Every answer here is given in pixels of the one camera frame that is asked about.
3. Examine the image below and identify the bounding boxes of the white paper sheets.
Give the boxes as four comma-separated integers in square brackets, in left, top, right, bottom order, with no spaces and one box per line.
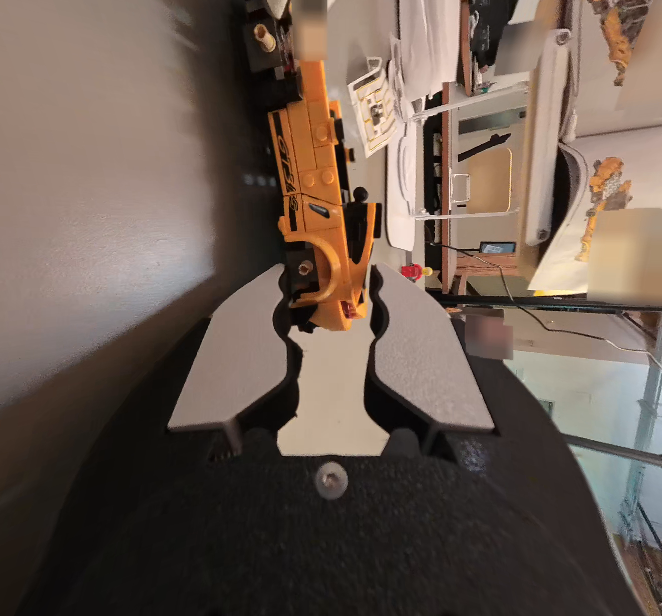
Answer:
[397,0,462,101]

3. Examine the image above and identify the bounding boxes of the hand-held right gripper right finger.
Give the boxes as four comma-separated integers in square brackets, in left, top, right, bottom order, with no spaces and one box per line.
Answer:
[364,263,495,432]

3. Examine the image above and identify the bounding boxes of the white rounded base board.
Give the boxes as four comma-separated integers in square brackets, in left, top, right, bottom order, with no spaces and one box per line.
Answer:
[384,120,418,253]

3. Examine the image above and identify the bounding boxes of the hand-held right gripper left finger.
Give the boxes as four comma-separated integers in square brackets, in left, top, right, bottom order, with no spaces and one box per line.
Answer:
[168,264,290,452]

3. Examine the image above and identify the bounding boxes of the lego instruction booklet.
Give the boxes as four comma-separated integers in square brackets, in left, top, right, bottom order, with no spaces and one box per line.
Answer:
[526,0,662,294]

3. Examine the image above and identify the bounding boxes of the white book stand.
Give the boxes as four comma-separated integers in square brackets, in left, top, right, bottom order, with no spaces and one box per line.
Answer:
[408,28,574,248]

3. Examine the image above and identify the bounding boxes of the orange lego car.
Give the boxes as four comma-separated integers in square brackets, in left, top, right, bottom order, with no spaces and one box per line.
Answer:
[242,1,384,333]

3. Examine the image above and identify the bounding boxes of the white sticker sheet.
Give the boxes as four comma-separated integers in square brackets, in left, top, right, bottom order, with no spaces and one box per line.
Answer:
[347,57,399,158]

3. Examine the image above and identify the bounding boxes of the black metal pole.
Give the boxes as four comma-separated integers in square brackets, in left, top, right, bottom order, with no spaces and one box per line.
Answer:
[428,292,662,315]

